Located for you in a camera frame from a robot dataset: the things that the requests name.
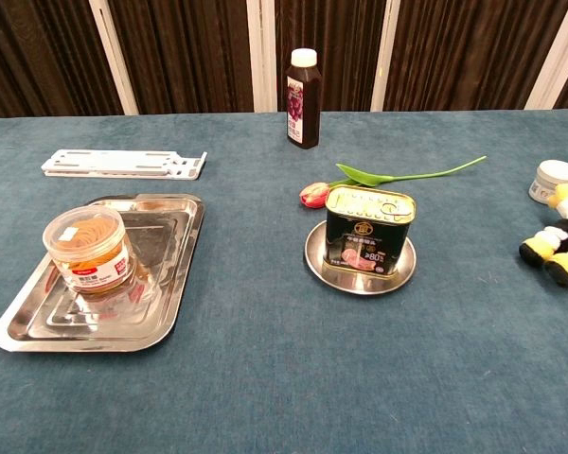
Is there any black luncheon meat can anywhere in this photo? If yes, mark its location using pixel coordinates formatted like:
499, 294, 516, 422
322, 184, 417, 278

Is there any clear plastic jar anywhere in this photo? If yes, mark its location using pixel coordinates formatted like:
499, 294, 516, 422
42, 204, 136, 295

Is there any small white jar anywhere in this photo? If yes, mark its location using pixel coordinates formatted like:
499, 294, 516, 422
528, 159, 568, 205

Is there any artificial red tulip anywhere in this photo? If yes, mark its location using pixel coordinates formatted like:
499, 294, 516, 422
298, 155, 488, 210

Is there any round steel plate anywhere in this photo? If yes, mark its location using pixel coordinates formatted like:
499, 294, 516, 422
304, 219, 417, 296

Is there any dark juice bottle white cap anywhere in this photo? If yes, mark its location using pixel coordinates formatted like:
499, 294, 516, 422
285, 47, 322, 150

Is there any blue tablecloth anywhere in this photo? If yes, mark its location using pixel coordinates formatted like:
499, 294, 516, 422
0, 109, 568, 454

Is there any white folding stand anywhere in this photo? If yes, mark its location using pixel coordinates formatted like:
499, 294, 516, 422
41, 148, 208, 182

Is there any rectangular steel tray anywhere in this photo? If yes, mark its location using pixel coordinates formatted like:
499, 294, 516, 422
0, 192, 205, 354

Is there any dark brown curtain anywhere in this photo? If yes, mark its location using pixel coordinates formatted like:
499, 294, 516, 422
0, 0, 568, 119

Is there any white frame post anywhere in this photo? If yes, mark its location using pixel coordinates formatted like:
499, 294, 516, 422
369, 0, 402, 113
88, 0, 139, 116
524, 0, 568, 111
245, 0, 278, 114

